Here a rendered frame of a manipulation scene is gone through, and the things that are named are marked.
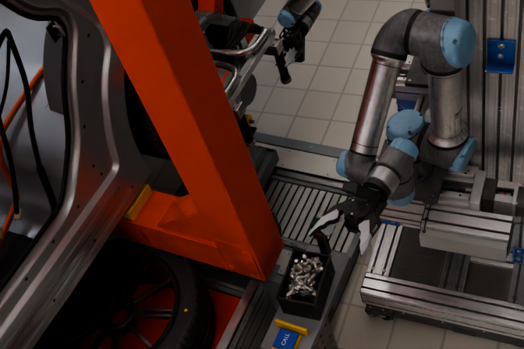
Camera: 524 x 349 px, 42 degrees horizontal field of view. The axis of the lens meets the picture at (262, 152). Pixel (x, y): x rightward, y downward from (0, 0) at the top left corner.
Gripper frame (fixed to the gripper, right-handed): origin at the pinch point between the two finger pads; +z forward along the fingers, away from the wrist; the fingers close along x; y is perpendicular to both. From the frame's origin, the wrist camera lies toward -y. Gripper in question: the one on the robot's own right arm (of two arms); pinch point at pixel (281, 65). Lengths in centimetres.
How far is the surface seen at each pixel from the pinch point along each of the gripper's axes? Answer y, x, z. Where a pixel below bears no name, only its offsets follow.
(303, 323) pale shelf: -38, 36, 84
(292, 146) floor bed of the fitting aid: -75, -20, -18
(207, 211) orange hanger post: 8, 9, 76
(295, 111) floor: -83, -33, -48
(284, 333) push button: -35, 32, 91
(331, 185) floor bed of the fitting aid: -75, 8, 0
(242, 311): -44, 10, 84
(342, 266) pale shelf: -38, 41, 59
